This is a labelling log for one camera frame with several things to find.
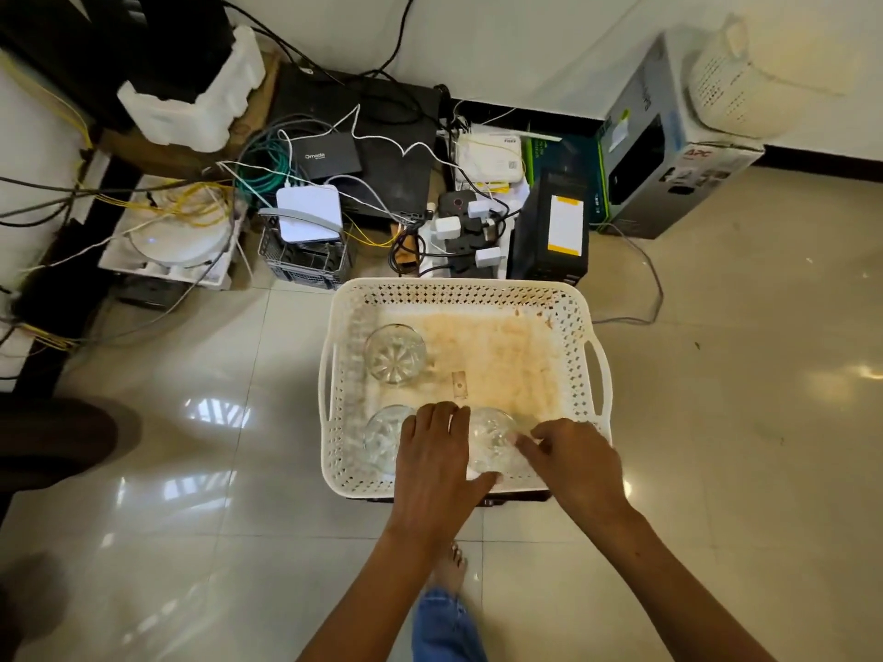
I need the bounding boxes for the white foam packing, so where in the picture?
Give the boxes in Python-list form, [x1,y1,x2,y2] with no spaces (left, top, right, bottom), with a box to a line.
[115,25,269,154]

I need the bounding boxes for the grey printed cardboard box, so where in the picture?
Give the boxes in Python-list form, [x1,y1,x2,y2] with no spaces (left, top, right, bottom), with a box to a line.
[596,30,767,241]

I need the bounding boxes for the person's left hand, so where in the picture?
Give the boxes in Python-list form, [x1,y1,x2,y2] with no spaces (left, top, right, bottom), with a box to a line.
[385,401,499,545]

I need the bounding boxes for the yellow fibre cables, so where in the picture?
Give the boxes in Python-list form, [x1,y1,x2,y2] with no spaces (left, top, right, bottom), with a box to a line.
[0,51,235,352]

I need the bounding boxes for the person's right hand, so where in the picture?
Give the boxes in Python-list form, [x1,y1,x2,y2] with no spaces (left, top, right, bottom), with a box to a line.
[513,417,636,539]

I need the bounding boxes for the white square router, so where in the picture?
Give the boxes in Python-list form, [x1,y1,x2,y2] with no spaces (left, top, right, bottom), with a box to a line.
[275,184,344,245]

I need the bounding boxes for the person's left forearm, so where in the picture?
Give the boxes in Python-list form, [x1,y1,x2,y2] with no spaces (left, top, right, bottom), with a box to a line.
[297,527,450,662]

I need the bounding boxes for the green product box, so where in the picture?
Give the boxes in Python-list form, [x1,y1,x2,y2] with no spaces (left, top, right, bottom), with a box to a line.
[521,133,612,225]

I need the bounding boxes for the white network cables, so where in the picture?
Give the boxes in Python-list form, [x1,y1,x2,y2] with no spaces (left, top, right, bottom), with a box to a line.
[220,102,525,228]

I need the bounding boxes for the white round access point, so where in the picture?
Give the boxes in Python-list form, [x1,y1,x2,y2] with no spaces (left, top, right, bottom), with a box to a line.
[97,178,248,291]

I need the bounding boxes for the person's right foot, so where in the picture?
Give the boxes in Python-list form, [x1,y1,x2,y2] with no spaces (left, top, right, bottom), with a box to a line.
[427,541,470,598]

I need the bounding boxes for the blue jeans leg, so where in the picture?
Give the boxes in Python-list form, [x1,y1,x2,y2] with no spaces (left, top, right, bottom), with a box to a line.
[412,587,487,662]

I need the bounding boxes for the black power strip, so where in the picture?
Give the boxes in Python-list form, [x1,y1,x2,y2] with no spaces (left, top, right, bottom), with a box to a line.
[420,188,511,278]

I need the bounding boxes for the white modem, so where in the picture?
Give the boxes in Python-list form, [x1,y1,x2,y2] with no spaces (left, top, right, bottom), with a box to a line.
[454,133,525,186]

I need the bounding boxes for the black plastic stool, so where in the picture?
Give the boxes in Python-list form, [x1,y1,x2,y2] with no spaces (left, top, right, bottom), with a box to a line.
[365,490,553,508]

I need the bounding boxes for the grey floor cable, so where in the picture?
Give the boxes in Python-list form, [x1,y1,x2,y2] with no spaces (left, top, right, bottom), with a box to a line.
[592,220,666,326]

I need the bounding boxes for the black box white label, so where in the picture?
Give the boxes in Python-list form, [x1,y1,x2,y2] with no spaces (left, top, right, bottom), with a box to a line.
[507,171,591,287]

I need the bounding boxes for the small black network switch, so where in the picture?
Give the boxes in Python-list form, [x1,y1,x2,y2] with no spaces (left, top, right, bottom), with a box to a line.
[286,132,363,181]

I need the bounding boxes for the large black flat device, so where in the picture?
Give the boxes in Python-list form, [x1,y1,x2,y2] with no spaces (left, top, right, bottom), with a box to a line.
[265,61,442,222]

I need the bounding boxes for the green network cables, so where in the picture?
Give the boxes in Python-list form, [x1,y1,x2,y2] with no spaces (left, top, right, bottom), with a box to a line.
[234,127,298,200]

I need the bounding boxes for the black power cable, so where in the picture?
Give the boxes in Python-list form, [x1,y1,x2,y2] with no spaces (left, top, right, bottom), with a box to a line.
[220,0,419,84]

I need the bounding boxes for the white perforated plastic basket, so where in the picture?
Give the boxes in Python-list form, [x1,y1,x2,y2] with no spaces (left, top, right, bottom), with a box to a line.
[316,277,614,501]

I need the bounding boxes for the grey plastic crate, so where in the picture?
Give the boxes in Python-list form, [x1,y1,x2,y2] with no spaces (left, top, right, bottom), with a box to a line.
[257,216,353,291]

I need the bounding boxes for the clear glass cup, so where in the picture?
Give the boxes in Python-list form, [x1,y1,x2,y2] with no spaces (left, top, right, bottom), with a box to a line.
[361,405,419,476]
[363,323,429,387]
[467,405,533,475]

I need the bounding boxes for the person's right forearm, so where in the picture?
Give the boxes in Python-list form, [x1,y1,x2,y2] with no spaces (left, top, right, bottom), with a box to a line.
[586,506,777,662]

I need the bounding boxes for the cream round plastic basket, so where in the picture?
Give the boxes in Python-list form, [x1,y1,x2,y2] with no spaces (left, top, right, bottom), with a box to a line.
[686,13,864,140]

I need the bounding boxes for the black flat box device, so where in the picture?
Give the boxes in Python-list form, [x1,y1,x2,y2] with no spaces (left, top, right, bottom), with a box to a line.
[0,0,139,131]

